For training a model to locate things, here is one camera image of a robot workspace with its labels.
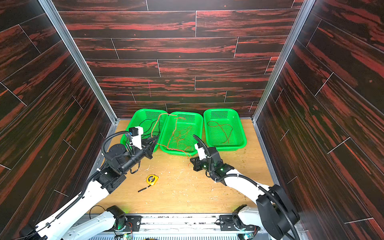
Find black cable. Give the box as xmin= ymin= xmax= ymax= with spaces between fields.
xmin=137 ymin=118 xmax=161 ymax=142

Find orange cable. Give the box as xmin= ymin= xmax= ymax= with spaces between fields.
xmin=169 ymin=124 xmax=194 ymax=151

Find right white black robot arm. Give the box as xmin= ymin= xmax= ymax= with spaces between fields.
xmin=190 ymin=135 xmax=300 ymax=240

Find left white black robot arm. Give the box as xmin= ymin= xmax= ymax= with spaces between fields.
xmin=19 ymin=127 xmax=159 ymax=240

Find left green plastic basket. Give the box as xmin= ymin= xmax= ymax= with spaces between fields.
xmin=126 ymin=109 xmax=169 ymax=139

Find green plastic basket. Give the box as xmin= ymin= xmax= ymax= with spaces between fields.
xmin=203 ymin=109 xmax=247 ymax=152
xmin=158 ymin=112 xmax=204 ymax=158
xmin=126 ymin=109 xmax=169 ymax=139

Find middle green plastic basket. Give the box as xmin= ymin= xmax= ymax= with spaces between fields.
xmin=158 ymin=112 xmax=204 ymax=158

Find yellow tape measure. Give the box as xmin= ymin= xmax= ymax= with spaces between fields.
xmin=138 ymin=175 xmax=159 ymax=193

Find right green plastic basket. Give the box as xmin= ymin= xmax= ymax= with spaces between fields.
xmin=203 ymin=109 xmax=247 ymax=152

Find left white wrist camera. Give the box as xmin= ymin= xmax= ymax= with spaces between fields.
xmin=129 ymin=126 xmax=144 ymax=150

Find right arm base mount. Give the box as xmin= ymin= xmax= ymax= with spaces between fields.
xmin=215 ymin=215 xmax=261 ymax=232

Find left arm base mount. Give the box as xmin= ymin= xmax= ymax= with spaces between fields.
xmin=108 ymin=215 xmax=142 ymax=233

